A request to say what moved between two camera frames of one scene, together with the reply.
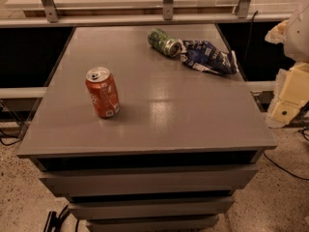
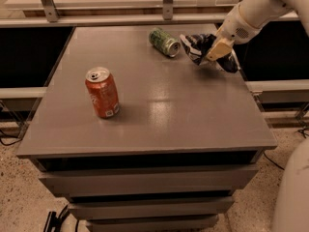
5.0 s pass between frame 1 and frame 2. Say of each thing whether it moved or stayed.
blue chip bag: moved
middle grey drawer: stayed
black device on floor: stayed
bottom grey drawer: stayed
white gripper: moved
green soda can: stayed
